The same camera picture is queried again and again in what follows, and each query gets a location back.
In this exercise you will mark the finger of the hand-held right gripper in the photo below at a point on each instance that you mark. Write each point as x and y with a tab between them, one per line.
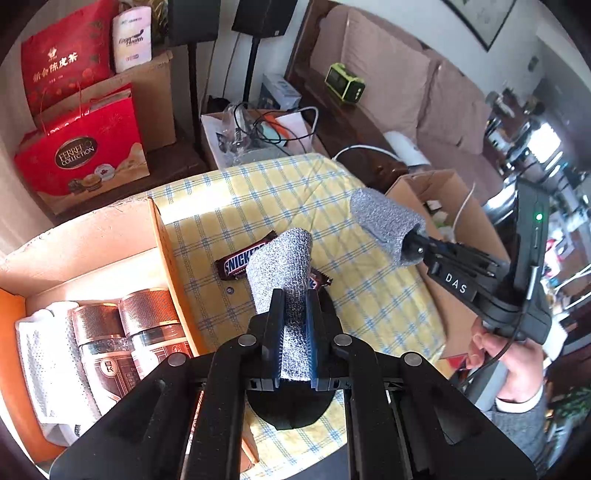
418	251
471	258

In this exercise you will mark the cluttered shelf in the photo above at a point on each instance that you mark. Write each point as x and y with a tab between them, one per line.
545	138

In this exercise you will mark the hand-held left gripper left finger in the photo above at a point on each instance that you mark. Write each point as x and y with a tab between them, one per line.
277	332

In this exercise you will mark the yellow checked tablecloth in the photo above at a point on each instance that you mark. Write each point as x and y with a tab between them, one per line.
360	295

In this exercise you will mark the brown open cardboard box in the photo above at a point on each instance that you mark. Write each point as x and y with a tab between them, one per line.
434	184

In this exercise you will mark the brown-lidded clear jar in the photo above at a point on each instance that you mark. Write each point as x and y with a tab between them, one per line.
99	350
152	337

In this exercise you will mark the blue and white box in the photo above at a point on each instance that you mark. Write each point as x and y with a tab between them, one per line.
279	92

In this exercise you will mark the red chocolate gift bag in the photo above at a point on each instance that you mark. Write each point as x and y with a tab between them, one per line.
83	152

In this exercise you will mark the orange cardboard box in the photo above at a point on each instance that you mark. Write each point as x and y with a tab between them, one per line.
92	249

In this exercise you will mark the person's right forearm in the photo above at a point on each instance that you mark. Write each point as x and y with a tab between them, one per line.
521	424

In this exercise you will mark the brown chocolate bar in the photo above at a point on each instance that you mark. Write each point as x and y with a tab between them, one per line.
321	279
235	265

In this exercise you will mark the person's right hand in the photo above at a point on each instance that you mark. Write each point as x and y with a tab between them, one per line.
521	364

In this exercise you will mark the grey mesh cloth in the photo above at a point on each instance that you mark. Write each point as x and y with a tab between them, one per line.
46	364

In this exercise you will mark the brown sofa cushion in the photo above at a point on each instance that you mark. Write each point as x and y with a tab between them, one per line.
388	69
452	110

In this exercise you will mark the white tissue pack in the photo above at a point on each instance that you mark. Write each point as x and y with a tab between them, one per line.
133	41

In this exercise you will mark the red tea gift bag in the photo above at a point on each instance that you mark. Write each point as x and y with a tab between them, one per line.
60	64

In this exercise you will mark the framed ink painting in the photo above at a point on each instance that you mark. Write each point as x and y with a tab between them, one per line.
480	21

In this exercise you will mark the dark wooden low cabinet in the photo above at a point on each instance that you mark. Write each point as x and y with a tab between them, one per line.
175	161

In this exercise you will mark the black speaker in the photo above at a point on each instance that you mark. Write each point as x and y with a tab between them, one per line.
263	16
194	21

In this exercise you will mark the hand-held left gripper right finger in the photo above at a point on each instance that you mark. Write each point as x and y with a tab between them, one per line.
315	332

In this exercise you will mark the brown sofa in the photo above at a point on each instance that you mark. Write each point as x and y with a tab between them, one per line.
461	170

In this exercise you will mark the white cylindrical device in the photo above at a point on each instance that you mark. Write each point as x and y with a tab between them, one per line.
406	147

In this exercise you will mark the grey knitted sock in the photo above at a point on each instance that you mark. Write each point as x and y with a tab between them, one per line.
281	263
378	217

